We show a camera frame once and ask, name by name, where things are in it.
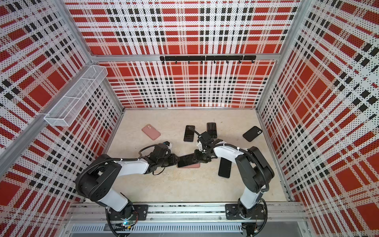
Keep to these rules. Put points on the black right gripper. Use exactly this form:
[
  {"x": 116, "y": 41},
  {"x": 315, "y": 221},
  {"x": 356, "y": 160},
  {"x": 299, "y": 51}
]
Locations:
[{"x": 198, "y": 158}]

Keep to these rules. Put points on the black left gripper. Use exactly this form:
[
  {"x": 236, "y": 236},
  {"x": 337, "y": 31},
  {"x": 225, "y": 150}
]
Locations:
[{"x": 174, "y": 161}]

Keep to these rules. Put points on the black phone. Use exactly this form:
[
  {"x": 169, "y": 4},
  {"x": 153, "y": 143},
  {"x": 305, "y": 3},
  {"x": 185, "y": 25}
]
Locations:
[
  {"x": 225, "y": 168},
  {"x": 212, "y": 129},
  {"x": 189, "y": 133},
  {"x": 186, "y": 160}
]

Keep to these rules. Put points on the black phone case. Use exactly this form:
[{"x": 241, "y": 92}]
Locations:
[{"x": 252, "y": 133}]

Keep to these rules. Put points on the pink phone case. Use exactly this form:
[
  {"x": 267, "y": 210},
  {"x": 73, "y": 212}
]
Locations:
[
  {"x": 191, "y": 166},
  {"x": 151, "y": 132}
]

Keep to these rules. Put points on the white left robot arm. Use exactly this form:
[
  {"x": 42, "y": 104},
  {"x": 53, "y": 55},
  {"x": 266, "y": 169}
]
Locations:
[{"x": 96, "y": 182}]

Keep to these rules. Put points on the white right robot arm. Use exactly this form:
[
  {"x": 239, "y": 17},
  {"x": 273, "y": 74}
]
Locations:
[{"x": 253, "y": 167}]

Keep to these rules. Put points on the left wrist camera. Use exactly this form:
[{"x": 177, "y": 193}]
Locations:
[{"x": 161, "y": 151}]

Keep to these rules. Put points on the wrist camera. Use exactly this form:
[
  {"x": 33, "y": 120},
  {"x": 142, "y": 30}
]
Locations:
[
  {"x": 161, "y": 151},
  {"x": 204, "y": 140}
]

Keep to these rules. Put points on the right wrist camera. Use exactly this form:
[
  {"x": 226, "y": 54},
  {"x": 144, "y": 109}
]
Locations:
[{"x": 204, "y": 140}]

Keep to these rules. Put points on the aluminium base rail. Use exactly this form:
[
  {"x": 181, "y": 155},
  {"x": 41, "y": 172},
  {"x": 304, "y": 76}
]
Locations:
[{"x": 163, "y": 219}]

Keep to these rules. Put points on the black hook rail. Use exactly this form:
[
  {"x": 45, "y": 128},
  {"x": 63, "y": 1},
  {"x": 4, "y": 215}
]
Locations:
[{"x": 209, "y": 58}]

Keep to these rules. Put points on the white wire mesh basket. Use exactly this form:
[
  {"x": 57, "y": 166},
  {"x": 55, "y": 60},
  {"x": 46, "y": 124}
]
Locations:
[{"x": 67, "y": 109}]

